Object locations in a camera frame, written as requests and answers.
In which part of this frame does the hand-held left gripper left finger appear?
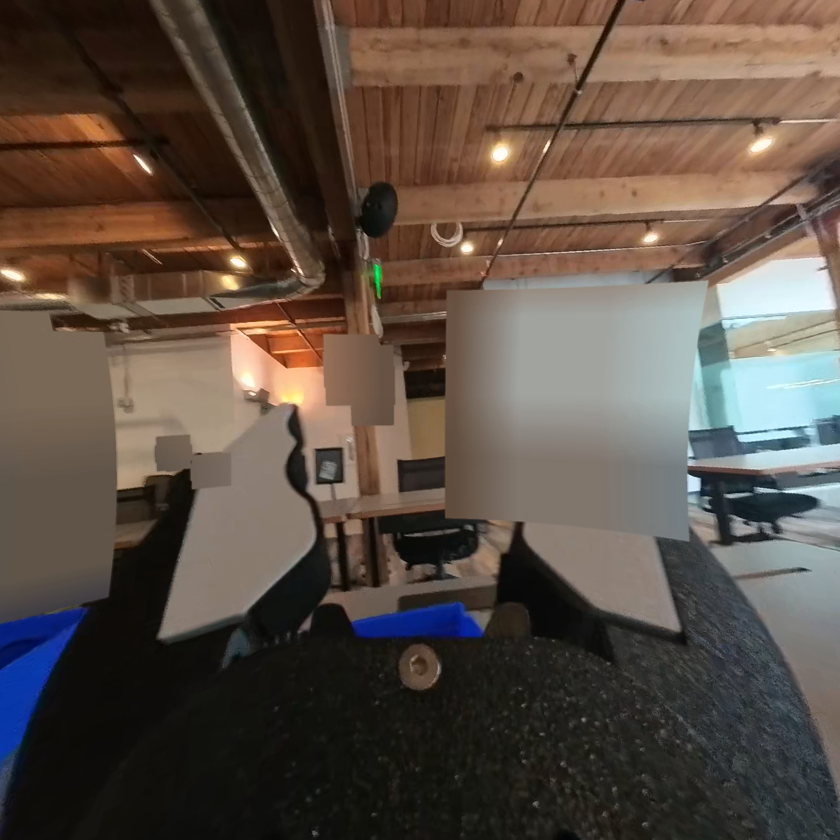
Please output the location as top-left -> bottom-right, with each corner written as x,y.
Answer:
158,403 -> 332,653

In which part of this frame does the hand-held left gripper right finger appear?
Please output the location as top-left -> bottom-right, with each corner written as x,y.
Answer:
499,523 -> 685,651

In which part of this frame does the blue plastic bin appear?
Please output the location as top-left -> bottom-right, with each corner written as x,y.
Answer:
350,602 -> 487,641
0,604 -> 90,769

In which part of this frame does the dark office desk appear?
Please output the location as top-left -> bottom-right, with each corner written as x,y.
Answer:
112,489 -> 450,589

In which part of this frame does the wooden office desk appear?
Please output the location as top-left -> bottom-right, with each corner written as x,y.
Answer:
687,444 -> 840,546

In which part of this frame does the wooden support column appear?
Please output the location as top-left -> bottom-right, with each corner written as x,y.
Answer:
342,256 -> 384,497

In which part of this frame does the black dome fixture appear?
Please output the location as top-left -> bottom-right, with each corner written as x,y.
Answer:
357,182 -> 400,240

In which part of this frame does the metal ventilation duct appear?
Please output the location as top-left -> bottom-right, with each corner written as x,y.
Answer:
66,0 -> 329,316

